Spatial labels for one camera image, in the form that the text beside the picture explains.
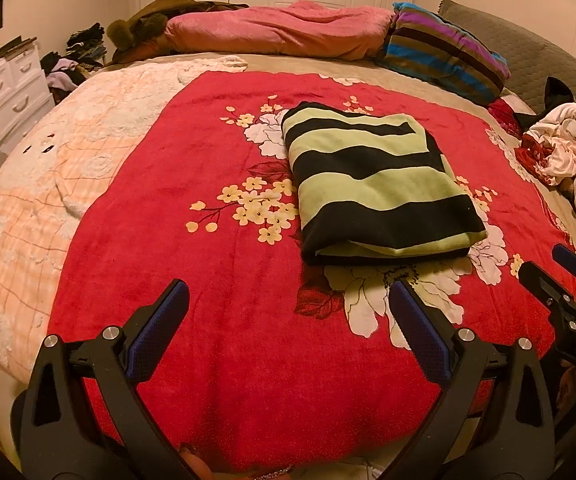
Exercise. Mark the white drawer chest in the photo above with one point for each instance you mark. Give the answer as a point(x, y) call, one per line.
point(24, 94)

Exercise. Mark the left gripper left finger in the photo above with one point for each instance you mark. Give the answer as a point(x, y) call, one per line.
point(82, 416)

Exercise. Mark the white peach fluffy blanket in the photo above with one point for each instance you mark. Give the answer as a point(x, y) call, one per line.
point(67, 160)

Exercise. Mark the multicolour striped pillow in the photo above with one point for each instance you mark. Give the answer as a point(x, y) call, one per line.
point(422, 45)

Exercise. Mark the grey quilted headboard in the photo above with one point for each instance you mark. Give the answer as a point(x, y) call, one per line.
point(531, 58)

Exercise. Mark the dark clothes pile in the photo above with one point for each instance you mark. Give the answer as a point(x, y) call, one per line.
point(85, 54)

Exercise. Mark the pink duvet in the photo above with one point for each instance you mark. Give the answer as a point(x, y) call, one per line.
point(303, 29)

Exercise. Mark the green black striped frog sweater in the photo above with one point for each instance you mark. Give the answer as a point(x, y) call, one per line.
point(374, 188)

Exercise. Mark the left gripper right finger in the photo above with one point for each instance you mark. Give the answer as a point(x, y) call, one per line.
point(492, 419)

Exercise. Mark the brown furry coat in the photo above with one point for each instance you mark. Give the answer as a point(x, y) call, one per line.
point(150, 22)

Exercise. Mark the white red clothes pile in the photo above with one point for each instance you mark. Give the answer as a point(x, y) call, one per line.
point(547, 141)

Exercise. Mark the red floral blanket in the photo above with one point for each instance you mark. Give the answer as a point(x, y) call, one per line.
point(278, 363)

